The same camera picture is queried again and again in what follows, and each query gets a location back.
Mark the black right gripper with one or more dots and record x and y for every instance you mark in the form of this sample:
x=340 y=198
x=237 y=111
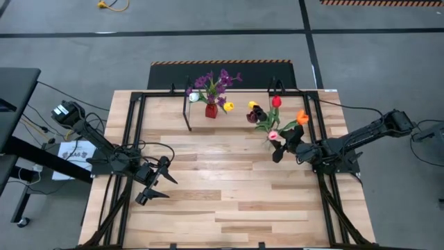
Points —
x=307 y=152

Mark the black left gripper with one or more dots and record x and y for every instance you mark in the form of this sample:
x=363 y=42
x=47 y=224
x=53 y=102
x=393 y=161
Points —
x=147 y=175

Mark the pink tulip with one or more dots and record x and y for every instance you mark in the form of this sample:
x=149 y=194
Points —
x=273 y=135

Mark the orange tulip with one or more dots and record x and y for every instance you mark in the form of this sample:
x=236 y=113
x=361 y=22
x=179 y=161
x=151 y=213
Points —
x=302 y=117

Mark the black tulip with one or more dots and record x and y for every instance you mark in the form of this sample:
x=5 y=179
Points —
x=259 y=112

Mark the dark maroon tulip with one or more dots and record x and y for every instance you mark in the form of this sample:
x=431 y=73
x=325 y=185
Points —
x=252 y=117

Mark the yellow tulip with red base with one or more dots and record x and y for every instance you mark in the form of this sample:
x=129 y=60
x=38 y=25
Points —
x=253 y=104

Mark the plain yellow tulip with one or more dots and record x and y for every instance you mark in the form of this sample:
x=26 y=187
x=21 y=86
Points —
x=228 y=106

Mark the red glass vase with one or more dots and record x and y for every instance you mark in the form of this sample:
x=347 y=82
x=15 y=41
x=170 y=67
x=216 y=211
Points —
x=211 y=111

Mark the purple artificial flower bunch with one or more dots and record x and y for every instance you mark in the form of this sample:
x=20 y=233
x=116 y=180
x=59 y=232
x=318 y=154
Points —
x=215 y=87

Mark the white blue tulip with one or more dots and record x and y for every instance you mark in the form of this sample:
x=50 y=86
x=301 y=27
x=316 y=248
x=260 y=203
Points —
x=193 y=97

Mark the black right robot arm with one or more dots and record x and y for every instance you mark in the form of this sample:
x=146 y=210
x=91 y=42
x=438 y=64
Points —
x=364 y=135

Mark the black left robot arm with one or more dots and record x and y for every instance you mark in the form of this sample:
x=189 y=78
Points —
x=97 y=139

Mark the wooden shelf with black frames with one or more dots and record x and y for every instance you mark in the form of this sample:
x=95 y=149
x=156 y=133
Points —
x=197 y=118

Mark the black floor mat striped edge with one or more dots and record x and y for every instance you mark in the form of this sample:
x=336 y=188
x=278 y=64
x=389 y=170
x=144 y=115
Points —
x=256 y=76

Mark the white printed paper sheet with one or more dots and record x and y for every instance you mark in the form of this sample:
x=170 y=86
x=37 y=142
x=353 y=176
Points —
x=67 y=166

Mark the white power adapter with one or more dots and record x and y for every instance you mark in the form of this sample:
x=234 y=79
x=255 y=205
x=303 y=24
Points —
x=36 y=168

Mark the orange black striped floor strip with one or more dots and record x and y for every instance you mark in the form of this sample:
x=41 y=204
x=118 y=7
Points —
x=381 y=2

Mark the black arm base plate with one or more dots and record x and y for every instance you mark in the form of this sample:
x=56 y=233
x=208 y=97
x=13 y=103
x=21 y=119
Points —
x=352 y=169
x=104 y=169

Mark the black aluminium rig frame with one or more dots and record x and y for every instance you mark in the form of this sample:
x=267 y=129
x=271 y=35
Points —
x=135 y=96

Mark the black centre camera stand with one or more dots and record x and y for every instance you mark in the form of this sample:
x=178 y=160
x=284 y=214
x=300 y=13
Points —
x=17 y=93

